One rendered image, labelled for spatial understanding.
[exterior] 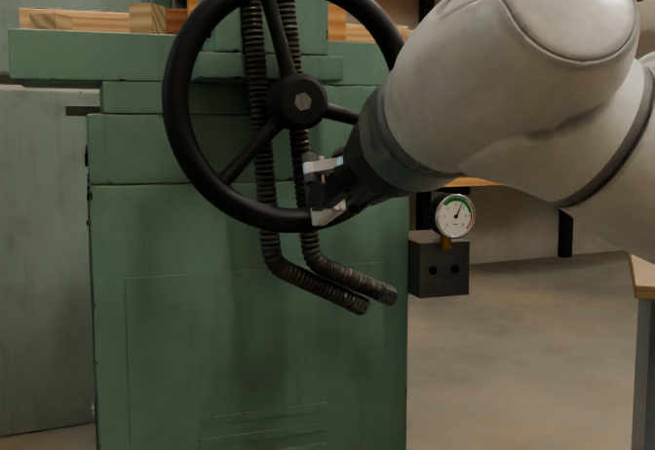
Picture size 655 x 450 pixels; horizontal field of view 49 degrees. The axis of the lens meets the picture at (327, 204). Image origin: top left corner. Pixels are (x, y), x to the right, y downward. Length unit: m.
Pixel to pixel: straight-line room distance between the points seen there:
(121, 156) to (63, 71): 0.12
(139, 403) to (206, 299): 0.16
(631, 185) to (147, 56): 0.66
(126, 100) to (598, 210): 0.64
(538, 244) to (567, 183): 4.04
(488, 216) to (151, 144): 3.41
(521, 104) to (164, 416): 0.74
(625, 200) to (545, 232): 4.05
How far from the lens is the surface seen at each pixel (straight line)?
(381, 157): 0.50
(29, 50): 0.94
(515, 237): 4.36
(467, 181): 3.50
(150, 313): 0.97
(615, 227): 0.47
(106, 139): 0.94
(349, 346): 1.04
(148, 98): 0.94
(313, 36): 0.89
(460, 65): 0.39
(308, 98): 0.77
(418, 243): 1.02
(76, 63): 0.94
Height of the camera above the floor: 0.78
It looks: 6 degrees down
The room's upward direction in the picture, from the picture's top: straight up
